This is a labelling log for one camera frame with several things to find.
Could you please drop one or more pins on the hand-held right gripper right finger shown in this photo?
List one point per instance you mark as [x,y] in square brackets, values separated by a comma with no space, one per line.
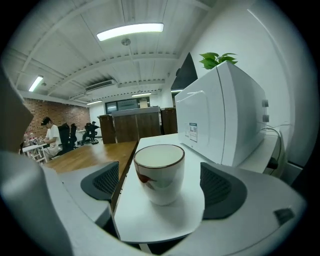
[262,200]

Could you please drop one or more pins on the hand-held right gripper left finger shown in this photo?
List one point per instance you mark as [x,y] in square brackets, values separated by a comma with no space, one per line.
[75,200]

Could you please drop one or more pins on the white cup with red mark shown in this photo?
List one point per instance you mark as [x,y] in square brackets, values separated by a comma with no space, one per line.
[162,182]

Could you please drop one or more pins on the brown wooden table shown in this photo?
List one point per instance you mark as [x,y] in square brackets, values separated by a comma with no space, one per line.
[95,155]

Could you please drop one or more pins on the black office chair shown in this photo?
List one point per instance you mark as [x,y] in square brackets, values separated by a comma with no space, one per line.
[64,137]
[73,135]

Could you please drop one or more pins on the small white table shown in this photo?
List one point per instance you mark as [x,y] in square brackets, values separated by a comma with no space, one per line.
[32,148]

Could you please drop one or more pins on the long white table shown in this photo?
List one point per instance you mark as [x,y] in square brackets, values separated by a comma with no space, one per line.
[140,220]

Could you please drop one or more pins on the white microwave oven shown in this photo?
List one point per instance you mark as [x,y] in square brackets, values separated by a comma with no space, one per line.
[205,120]

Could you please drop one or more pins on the long ceiling light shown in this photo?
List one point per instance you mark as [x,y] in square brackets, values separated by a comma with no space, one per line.
[141,94]
[95,102]
[130,32]
[35,83]

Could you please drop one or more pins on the black-framed glass window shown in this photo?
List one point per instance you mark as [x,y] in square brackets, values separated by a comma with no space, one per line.
[125,105]

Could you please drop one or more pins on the ceiling air conditioner vent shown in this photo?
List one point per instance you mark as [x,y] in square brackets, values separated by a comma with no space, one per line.
[100,85]

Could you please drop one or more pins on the green potted plant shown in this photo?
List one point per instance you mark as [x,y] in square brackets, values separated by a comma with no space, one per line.
[210,61]

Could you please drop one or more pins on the round ceiling detector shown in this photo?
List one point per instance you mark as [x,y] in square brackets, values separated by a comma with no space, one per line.
[126,41]

